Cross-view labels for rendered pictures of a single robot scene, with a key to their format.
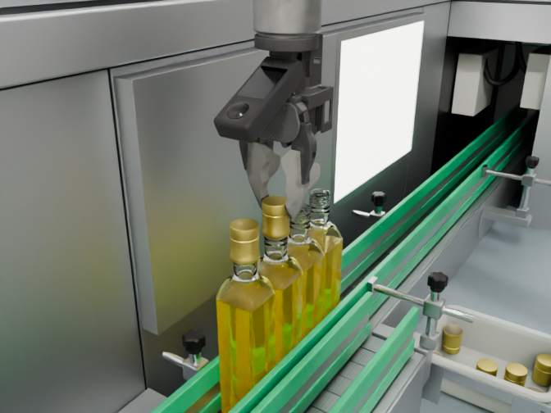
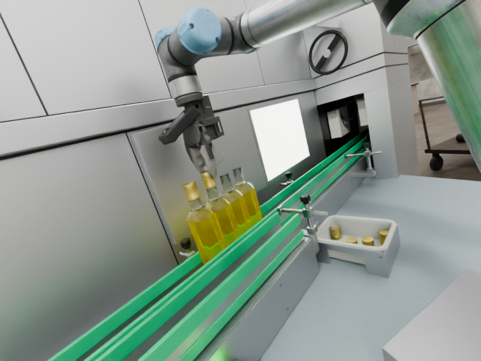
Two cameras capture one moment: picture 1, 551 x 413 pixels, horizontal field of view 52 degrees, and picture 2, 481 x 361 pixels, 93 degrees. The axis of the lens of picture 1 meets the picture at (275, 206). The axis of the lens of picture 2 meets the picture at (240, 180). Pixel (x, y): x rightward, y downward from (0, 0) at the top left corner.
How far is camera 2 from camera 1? 29 cm
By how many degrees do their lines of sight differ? 16
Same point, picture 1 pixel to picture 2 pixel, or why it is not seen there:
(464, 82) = (333, 123)
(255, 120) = (171, 131)
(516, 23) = (343, 89)
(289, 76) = (188, 112)
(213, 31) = (175, 112)
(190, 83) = not seen: hidden behind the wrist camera
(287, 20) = (180, 88)
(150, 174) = (153, 172)
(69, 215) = (118, 194)
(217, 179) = (193, 172)
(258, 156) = (193, 154)
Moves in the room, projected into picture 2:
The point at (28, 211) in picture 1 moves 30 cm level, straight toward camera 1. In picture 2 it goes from (95, 193) to (13, 245)
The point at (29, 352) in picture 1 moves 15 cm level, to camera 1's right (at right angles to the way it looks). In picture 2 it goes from (109, 255) to (160, 246)
